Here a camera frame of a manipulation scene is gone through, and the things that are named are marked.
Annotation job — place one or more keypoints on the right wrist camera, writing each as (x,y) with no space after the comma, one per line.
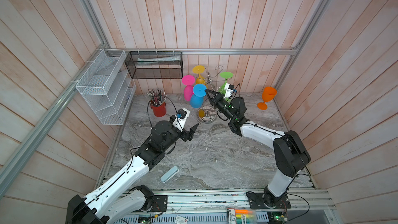
(229,92)

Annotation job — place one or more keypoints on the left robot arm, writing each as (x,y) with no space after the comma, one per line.
(106,204)

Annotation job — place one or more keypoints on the pink wine glass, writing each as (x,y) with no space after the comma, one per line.
(189,82)

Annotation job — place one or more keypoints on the black mesh wall basket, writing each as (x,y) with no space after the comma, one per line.
(154,64)

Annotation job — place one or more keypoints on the blue wine glass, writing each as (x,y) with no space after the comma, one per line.
(199,93)

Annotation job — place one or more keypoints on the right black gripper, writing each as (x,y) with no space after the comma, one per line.
(217,100)

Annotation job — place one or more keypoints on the orange wine glass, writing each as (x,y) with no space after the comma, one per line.
(268,94)

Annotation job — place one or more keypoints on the chrome wine glass rack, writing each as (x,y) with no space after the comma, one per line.
(206,114)

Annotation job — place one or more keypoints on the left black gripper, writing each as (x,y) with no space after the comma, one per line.
(186,135)

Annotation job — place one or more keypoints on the white mesh wall shelf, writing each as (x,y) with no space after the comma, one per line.
(107,88)

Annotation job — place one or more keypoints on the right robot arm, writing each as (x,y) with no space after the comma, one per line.
(291,156)

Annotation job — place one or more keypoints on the yellow wine glass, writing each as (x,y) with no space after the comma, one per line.
(198,70)

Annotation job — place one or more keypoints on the highlighter marker box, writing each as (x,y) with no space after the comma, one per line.
(240,216)

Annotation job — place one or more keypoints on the light blue case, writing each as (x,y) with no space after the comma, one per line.
(169,174)

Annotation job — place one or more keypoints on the green wine glass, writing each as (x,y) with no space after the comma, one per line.
(225,76)

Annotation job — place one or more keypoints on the red pencil cup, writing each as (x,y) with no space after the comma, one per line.
(159,110)

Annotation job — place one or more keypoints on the bundle of pencils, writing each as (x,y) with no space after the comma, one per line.
(157,96)

